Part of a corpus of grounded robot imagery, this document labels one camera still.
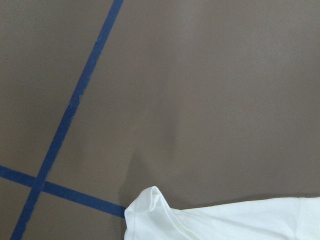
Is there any white long-sleeve printed shirt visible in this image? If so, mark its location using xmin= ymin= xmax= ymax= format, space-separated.
xmin=124 ymin=186 xmax=320 ymax=240

